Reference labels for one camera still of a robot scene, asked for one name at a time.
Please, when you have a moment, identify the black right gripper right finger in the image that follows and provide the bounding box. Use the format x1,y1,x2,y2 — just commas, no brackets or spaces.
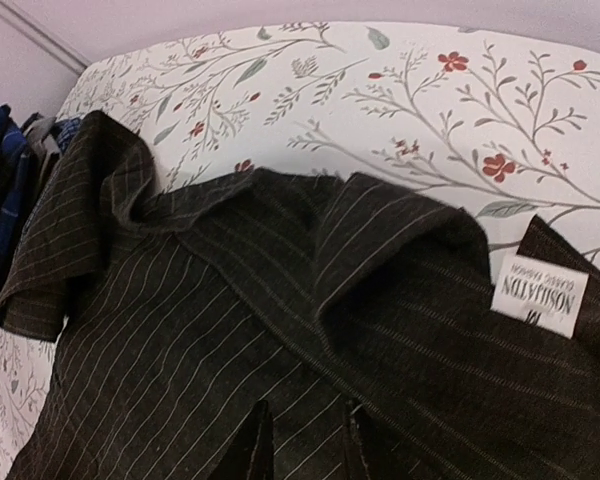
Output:
342,400,379,480

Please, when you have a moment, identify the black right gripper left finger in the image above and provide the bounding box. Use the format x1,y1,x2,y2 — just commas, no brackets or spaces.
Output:
232,400,274,480

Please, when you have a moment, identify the black pinstriped long sleeve shirt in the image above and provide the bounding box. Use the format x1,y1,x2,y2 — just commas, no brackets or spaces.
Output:
0,111,600,479

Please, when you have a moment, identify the floral white tablecloth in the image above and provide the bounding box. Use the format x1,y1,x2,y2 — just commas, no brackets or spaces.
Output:
0,19,600,451

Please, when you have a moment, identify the dark blue checked folded shirt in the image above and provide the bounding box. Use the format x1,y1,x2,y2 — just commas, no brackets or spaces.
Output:
22,114,89,186

